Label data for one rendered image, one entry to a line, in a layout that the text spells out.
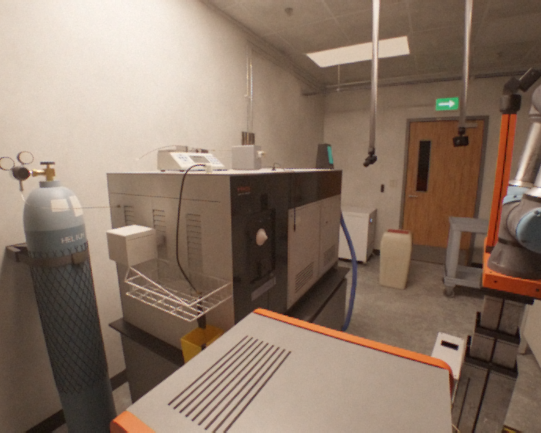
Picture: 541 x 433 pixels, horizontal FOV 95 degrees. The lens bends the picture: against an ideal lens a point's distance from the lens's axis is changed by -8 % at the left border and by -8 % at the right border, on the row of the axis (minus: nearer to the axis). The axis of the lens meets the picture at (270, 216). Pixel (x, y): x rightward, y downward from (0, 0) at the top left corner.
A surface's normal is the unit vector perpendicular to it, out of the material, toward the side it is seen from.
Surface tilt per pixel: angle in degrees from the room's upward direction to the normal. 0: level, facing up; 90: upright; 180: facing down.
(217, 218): 90
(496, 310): 90
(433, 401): 0
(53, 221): 86
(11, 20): 90
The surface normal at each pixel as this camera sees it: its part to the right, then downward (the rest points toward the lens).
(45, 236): 0.39, 0.17
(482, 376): -0.63, 0.14
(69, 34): 0.86, 0.09
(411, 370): 0.00, -0.98
